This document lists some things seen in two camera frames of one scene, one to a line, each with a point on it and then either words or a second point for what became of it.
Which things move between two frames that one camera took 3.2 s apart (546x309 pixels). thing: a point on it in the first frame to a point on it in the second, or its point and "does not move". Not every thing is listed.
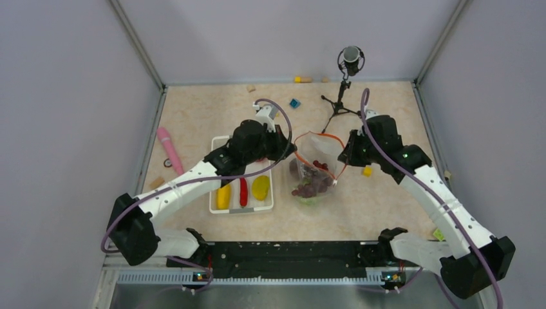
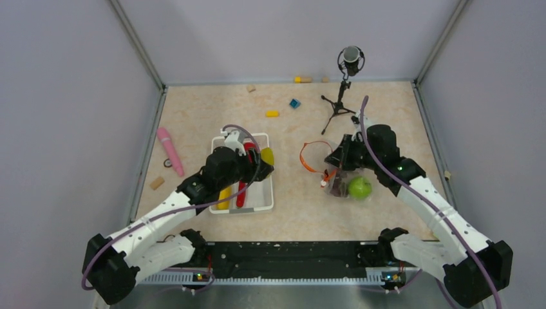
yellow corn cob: x=223 y=197 does not move
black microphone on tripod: x=351 y=59 does not move
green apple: x=311 y=200 to x=360 y=188
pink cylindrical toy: x=164 y=134 does not move
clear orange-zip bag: x=314 y=170 to x=354 y=184
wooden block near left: x=156 y=182 does not move
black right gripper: x=348 y=156 does not move
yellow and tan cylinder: x=302 y=80 does not move
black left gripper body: x=270 y=145 to x=249 y=172
